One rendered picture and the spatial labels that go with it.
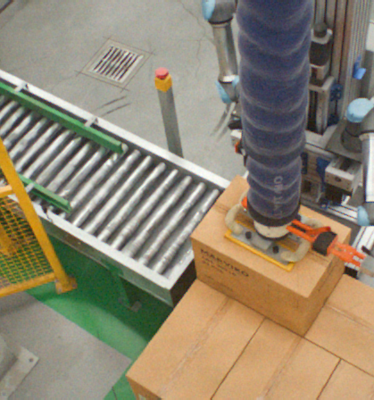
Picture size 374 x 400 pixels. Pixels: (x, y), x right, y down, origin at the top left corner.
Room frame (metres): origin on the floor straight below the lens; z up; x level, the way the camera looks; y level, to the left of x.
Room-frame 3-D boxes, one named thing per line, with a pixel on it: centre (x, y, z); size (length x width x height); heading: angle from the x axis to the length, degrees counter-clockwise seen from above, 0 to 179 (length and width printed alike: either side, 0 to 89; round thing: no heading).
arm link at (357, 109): (2.04, -0.83, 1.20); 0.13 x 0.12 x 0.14; 77
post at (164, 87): (2.69, 0.02, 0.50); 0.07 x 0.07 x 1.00; 48
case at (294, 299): (1.68, -0.34, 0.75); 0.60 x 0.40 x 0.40; 48
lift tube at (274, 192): (1.68, -0.36, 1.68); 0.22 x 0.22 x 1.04
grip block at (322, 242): (1.51, -0.54, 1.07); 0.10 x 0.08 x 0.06; 137
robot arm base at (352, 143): (2.04, -0.82, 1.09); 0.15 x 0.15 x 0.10
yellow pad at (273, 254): (1.62, -0.29, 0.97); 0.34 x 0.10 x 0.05; 47
